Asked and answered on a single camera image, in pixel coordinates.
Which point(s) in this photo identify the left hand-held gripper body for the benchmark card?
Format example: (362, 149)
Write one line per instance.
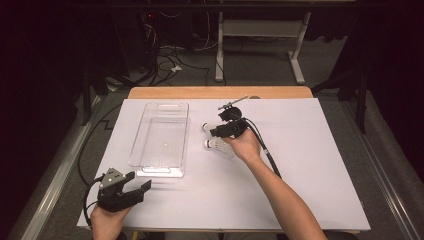
(115, 200)

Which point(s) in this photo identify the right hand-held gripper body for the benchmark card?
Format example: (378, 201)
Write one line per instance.
(236, 128)

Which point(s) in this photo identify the white feather shuttlecock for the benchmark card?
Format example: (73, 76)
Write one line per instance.
(205, 126)
(216, 145)

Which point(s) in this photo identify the clear plastic tray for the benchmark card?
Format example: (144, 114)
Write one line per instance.
(160, 133)

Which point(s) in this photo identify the person's right hand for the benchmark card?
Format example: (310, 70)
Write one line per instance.
(246, 146)

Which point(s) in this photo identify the person's left hand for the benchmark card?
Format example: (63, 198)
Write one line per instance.
(106, 225)

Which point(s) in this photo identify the wooden table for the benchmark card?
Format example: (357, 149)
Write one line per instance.
(186, 92)

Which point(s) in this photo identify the white plug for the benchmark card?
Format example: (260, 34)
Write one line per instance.
(176, 69)

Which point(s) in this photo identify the black metal stand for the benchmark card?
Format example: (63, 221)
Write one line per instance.
(361, 110)
(87, 100)

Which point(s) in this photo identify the white table cover board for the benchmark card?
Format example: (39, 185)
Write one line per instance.
(316, 166)

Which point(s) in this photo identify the dark curtain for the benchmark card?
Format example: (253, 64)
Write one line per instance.
(33, 100)
(396, 83)

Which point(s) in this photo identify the black equipment box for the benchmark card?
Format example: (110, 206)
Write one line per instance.
(133, 40)

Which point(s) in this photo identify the aluminium floor rail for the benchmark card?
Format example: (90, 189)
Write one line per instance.
(396, 213)
(50, 186)

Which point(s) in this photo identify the white metal desk frame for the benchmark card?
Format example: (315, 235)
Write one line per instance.
(260, 28)

